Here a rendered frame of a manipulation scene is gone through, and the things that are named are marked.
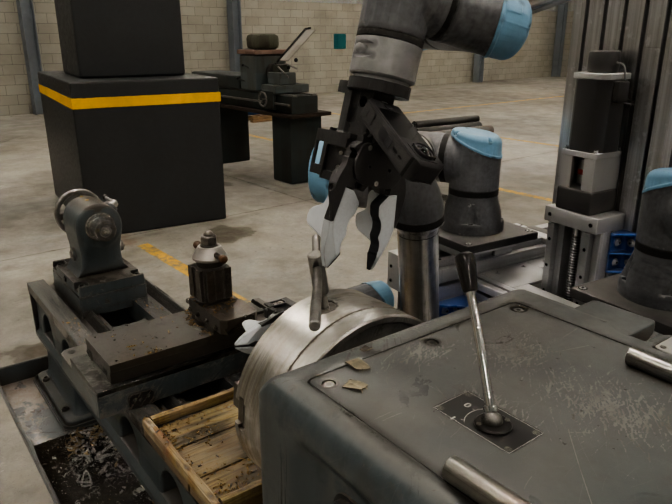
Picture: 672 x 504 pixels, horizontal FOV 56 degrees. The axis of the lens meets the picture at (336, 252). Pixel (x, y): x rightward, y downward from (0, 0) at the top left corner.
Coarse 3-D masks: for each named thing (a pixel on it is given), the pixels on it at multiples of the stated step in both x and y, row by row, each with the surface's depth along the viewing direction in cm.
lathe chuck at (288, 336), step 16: (304, 304) 92; (336, 304) 91; (352, 304) 91; (368, 304) 92; (384, 304) 94; (288, 320) 90; (304, 320) 89; (336, 320) 87; (272, 336) 90; (288, 336) 88; (304, 336) 86; (256, 352) 90; (272, 352) 88; (288, 352) 86; (256, 368) 88; (272, 368) 86; (288, 368) 84; (240, 384) 90; (256, 384) 87; (256, 400) 87; (256, 416) 86; (240, 432) 91; (256, 432) 87; (256, 448) 88; (256, 464) 93
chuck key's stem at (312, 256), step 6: (312, 252) 88; (318, 252) 87; (312, 258) 86; (318, 258) 87; (312, 264) 87; (318, 264) 87; (312, 270) 87; (324, 270) 88; (312, 276) 88; (324, 276) 88; (312, 282) 89; (324, 282) 88; (324, 288) 89; (324, 294) 89; (324, 300) 90; (324, 306) 90
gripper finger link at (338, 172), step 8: (344, 160) 68; (352, 160) 68; (336, 168) 69; (344, 168) 68; (352, 168) 69; (336, 176) 68; (344, 176) 68; (352, 176) 69; (336, 184) 68; (344, 184) 69; (352, 184) 69; (328, 192) 69; (336, 192) 68; (336, 200) 68; (328, 208) 70; (336, 208) 69; (328, 216) 69
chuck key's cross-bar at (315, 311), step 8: (312, 240) 95; (312, 248) 93; (320, 272) 86; (320, 280) 83; (320, 288) 79; (312, 296) 75; (320, 296) 75; (312, 304) 71; (320, 304) 72; (312, 312) 68; (320, 312) 69; (312, 320) 65; (320, 320) 67; (312, 328) 65
